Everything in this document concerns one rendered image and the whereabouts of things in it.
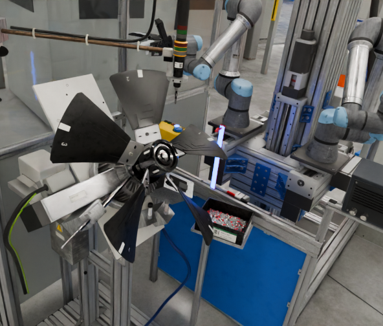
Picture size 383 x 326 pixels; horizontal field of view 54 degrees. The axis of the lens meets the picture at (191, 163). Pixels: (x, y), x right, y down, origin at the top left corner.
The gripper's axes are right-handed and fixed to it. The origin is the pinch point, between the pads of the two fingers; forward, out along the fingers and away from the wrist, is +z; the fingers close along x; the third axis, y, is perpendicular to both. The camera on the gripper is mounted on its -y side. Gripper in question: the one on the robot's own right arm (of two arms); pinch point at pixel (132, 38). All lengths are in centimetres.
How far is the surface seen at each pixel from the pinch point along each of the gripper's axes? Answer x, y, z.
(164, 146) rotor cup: -69, 12, 10
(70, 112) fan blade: -65, -2, 40
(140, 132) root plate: -58, 12, 15
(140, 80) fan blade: -43.3, -0.3, 11.3
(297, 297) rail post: -104, 80, -50
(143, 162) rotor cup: -71, 16, 18
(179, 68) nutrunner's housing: -61, -12, 5
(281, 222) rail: -85, 49, -43
